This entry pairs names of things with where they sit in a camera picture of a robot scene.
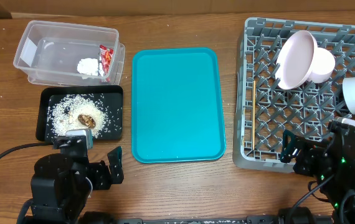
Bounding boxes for black plastic tray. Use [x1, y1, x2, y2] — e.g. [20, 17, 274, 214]
[36, 85, 123, 142]

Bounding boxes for grey dishwasher rack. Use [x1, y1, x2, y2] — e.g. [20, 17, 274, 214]
[232, 17, 355, 172]

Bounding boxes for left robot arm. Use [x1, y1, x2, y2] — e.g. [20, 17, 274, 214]
[17, 136, 124, 223]

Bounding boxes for gold foil wrapper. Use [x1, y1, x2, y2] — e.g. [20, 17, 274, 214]
[77, 114, 97, 129]

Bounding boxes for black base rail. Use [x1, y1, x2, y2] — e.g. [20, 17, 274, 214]
[114, 215, 285, 224]

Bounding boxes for clear plastic bin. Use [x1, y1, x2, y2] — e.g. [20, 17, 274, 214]
[13, 21, 125, 86]

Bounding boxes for white napkin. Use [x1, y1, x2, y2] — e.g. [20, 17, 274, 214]
[77, 58, 98, 76]

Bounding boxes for large white plate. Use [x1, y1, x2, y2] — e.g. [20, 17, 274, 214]
[275, 30, 317, 90]

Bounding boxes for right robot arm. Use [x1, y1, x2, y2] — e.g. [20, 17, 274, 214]
[280, 119, 355, 223]

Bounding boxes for teal serving tray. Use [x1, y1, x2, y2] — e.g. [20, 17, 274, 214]
[131, 47, 226, 164]

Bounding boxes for red snack wrapper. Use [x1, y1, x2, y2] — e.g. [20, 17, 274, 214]
[98, 45, 113, 77]

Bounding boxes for spilled rice pile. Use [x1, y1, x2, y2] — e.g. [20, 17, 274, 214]
[44, 93, 123, 141]

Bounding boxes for small white rice bowl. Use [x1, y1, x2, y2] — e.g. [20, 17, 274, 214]
[309, 47, 335, 83]

